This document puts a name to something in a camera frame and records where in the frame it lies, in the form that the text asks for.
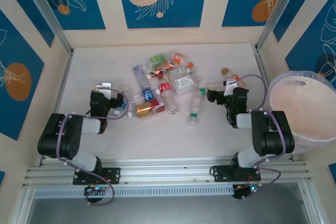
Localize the small blue label bottle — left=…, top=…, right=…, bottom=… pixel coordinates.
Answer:
left=112, top=100, right=129, bottom=116

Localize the green neck band bottle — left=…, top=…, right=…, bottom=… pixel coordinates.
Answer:
left=187, top=93, right=204, bottom=126
left=198, top=80, right=229, bottom=96

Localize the clear unlabelled bottle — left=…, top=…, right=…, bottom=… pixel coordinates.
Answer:
left=122, top=85, right=144, bottom=105

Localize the brown cap bottle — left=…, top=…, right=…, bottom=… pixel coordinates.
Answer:
left=221, top=68, right=241, bottom=84

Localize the blue label clear bottle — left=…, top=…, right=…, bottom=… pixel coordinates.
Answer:
left=130, top=88, right=161, bottom=104

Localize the tall clear bottle blue cap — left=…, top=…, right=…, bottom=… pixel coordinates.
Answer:
left=131, top=63, right=152, bottom=91

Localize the gold label bottle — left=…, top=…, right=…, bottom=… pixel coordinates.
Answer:
left=127, top=97, right=166, bottom=119

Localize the small green white label bottle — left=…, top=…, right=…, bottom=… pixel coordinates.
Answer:
left=169, top=66, right=196, bottom=77

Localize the red label cola bottle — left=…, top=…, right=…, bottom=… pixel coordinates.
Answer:
left=154, top=82, right=180, bottom=115

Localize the brown red label bottle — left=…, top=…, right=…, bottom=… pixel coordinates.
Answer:
left=146, top=62, right=176, bottom=81

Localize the orange label orange cap bottle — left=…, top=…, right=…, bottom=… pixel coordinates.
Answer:
left=172, top=52, right=196, bottom=69

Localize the light green label bottle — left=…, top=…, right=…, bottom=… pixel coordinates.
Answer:
left=149, top=53, right=167, bottom=69

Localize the white round plastic bin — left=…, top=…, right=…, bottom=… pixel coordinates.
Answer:
left=267, top=69, right=336, bottom=154

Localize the large translucent plastic bucket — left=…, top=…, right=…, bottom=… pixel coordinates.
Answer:
left=267, top=69, right=336, bottom=154

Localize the black controller board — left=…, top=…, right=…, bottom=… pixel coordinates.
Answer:
left=232, top=184, right=263, bottom=200
left=83, top=185, right=108, bottom=196

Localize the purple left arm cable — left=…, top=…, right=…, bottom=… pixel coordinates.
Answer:
left=57, top=89, right=130, bottom=206

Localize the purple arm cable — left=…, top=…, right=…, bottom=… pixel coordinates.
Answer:
left=236, top=73, right=287, bottom=201
left=57, top=89, right=130, bottom=206

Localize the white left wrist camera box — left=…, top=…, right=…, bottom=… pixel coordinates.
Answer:
left=95, top=82, right=114, bottom=97

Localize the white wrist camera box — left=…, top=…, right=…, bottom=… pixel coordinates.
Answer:
left=95, top=82, right=114, bottom=97
left=223, top=78, right=246, bottom=97

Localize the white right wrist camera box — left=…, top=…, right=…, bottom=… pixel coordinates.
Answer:
left=223, top=78, right=246, bottom=97

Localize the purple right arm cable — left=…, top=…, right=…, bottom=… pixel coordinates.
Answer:
left=236, top=73, right=287, bottom=201

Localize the aluminium table edge rail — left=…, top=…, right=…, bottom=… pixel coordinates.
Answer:
left=52, top=50, right=74, bottom=116
left=252, top=45, right=270, bottom=88

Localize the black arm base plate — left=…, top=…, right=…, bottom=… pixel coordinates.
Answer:
left=209, top=165, right=262, bottom=183
left=72, top=167, right=121, bottom=185

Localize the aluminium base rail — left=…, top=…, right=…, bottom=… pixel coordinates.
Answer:
left=22, top=157, right=313, bottom=188

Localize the grey slotted cable duct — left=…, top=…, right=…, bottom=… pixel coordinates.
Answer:
left=33, top=184, right=236, bottom=199

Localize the aluminium frame post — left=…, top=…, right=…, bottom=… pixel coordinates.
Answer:
left=255, top=0, right=307, bottom=51
left=18, top=0, right=74, bottom=55

